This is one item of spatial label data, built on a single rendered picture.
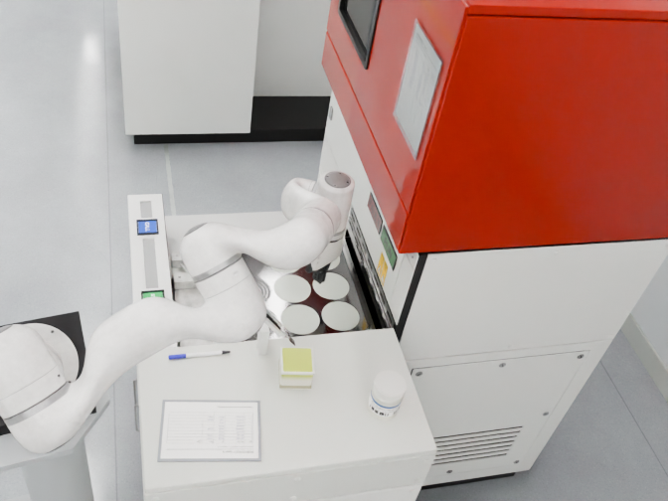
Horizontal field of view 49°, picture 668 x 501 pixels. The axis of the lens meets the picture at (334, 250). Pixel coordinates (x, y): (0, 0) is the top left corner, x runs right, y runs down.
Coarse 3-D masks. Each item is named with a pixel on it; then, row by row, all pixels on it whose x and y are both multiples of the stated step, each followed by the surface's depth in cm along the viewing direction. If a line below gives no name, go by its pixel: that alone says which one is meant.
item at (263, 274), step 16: (256, 272) 199; (272, 272) 200; (304, 272) 202; (336, 272) 204; (272, 288) 196; (352, 288) 200; (272, 304) 192; (288, 304) 193; (304, 304) 193; (320, 304) 194; (352, 304) 196; (320, 320) 190; (256, 336) 184; (272, 336) 184
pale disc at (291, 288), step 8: (280, 280) 198; (288, 280) 199; (296, 280) 199; (304, 280) 200; (280, 288) 196; (288, 288) 197; (296, 288) 197; (304, 288) 198; (280, 296) 194; (288, 296) 195; (296, 296) 195; (304, 296) 195
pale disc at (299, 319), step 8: (288, 312) 191; (296, 312) 191; (304, 312) 191; (312, 312) 192; (288, 320) 189; (296, 320) 189; (304, 320) 190; (312, 320) 190; (288, 328) 187; (296, 328) 187; (304, 328) 188; (312, 328) 188
